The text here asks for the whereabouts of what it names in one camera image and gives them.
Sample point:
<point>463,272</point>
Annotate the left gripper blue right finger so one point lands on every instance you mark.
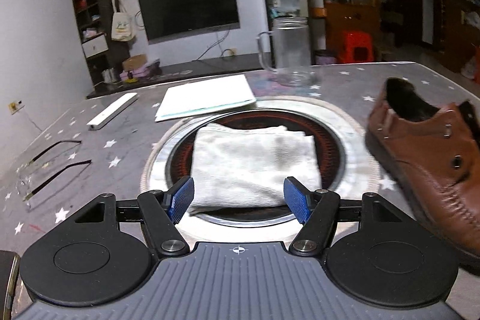
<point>316,212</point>

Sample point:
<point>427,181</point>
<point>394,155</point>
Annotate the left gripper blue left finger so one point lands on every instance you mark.
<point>160,212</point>

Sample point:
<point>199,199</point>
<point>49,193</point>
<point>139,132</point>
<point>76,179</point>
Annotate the brown leather shoe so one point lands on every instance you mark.
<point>433,155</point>

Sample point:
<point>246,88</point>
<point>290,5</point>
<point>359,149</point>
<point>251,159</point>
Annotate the round black induction cooktop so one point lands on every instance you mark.
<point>331,158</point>

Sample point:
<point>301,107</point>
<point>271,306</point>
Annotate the white folded towel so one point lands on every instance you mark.
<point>234,168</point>

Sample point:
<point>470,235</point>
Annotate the white paper sheet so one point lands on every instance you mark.
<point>205,97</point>

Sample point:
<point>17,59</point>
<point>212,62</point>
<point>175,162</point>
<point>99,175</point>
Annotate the white remote control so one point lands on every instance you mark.
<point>111,111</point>

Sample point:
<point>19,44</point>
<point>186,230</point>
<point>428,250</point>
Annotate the purple patterned bin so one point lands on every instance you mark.
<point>324,57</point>

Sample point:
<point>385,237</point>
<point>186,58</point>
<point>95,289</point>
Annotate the cardboard box on console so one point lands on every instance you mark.
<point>135,62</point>

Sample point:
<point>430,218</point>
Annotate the clear glass mug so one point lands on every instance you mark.
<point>290,52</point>

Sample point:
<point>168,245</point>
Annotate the red plastic stool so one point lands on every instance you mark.
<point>357,47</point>

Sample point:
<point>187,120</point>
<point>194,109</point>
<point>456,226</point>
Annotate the white canvas tote bag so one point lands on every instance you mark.
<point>122,23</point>

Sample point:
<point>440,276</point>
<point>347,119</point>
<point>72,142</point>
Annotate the black flat television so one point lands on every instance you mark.
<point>164,18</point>

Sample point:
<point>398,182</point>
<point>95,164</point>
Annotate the dark cubby bookshelf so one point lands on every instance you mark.
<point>103,55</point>

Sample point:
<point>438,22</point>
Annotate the clear frame eyeglasses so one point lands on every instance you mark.
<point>49,172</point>

